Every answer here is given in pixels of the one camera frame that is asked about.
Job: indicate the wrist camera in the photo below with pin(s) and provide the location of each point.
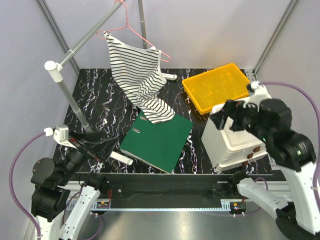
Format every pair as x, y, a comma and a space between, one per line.
60, 134
257, 93

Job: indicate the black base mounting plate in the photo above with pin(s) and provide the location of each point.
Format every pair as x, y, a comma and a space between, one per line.
140, 191

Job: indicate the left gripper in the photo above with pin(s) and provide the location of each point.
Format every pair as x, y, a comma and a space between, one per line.
103, 149

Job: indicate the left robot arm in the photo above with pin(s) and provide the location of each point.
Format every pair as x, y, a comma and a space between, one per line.
49, 199

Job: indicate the striped black white tank top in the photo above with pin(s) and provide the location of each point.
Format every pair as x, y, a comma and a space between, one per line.
137, 72

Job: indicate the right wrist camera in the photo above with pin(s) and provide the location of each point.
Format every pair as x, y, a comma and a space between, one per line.
257, 93

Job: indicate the white foam box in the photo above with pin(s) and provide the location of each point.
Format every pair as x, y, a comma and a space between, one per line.
227, 149

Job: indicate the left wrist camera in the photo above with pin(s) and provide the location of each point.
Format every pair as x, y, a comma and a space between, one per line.
60, 134

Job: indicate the pink wire hanger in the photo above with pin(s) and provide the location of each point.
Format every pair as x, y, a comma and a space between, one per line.
143, 34

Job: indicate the yellow plastic tray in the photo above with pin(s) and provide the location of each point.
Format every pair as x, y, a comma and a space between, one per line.
215, 87

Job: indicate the green ring binder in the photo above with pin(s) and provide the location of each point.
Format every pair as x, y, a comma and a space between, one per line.
158, 145

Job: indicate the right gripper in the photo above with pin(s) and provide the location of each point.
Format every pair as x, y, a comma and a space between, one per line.
219, 118

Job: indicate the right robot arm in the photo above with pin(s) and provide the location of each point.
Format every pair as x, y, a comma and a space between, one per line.
270, 122

